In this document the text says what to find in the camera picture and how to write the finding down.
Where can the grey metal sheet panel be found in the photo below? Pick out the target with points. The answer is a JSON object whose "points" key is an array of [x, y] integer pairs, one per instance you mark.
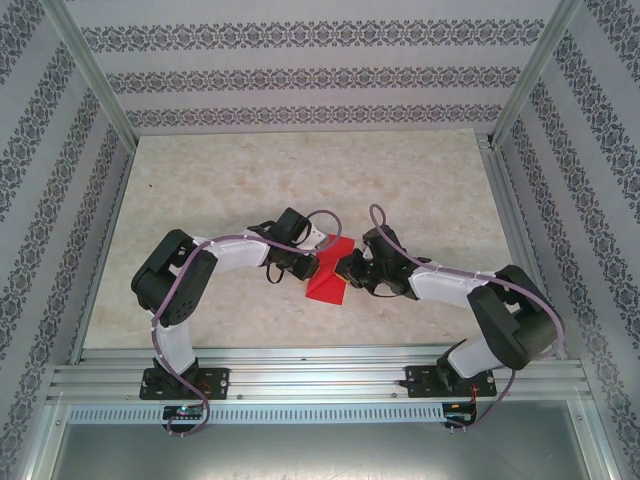
{"points": [[320, 450]]}

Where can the aluminium frame post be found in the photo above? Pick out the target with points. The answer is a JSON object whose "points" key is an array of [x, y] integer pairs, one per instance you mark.
{"points": [[97, 75], [533, 75]]}

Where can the aluminium side rail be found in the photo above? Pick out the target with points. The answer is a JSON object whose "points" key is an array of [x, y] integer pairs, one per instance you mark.
{"points": [[104, 250], [502, 200]]}

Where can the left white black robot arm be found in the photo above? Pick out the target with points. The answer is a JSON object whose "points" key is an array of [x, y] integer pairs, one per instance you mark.
{"points": [[235, 257]]}

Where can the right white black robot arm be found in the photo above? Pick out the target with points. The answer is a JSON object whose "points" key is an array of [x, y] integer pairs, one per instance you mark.
{"points": [[505, 320]]}

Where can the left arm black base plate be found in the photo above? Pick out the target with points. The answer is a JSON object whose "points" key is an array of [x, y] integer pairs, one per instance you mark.
{"points": [[217, 380]]}

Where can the aluminium mounting rail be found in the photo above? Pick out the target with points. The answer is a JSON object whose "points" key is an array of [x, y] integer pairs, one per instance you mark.
{"points": [[320, 372]]}

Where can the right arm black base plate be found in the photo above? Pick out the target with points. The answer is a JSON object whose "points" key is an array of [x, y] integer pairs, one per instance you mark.
{"points": [[417, 380]]}

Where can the red cloth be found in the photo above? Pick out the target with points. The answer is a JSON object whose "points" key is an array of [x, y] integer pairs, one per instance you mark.
{"points": [[327, 290]]}

